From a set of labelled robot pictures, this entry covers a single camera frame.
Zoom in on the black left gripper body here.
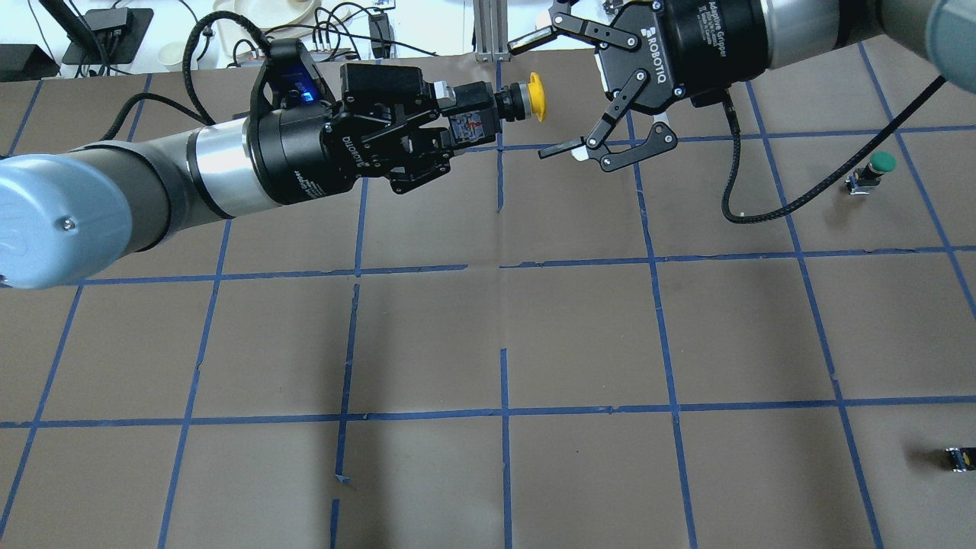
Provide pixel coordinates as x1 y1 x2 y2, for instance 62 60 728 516
248 107 381 205

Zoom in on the green push button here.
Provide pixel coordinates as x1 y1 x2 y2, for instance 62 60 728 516
845 152 898 197

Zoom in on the white paper cup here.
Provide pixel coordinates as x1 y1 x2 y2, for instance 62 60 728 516
156 42 186 72

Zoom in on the black monitor stand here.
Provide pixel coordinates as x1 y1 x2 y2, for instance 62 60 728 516
40 1 156 66

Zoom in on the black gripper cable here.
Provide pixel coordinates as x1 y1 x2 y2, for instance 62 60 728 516
721 76 946 226

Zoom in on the yellow push button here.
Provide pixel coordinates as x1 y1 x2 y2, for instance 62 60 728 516
432 72 547 150

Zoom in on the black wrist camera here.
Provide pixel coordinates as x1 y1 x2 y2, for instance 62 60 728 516
249 38 336 117

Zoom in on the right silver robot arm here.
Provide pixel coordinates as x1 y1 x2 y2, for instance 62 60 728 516
508 1 975 172

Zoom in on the aluminium frame post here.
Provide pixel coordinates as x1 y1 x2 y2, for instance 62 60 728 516
473 0 510 63

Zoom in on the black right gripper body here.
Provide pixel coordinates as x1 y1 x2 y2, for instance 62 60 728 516
595 1 767 115

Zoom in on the black power adapter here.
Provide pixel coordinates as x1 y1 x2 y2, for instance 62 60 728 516
368 11 394 59

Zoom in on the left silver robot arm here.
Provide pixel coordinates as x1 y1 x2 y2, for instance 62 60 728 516
1 60 461 289

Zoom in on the brown paper table mat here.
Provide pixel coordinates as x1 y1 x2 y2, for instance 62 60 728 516
2 51 974 548

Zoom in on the beige tray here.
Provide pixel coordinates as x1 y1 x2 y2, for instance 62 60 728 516
213 1 355 53

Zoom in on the red push button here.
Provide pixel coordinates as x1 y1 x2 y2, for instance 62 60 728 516
944 446 976 473

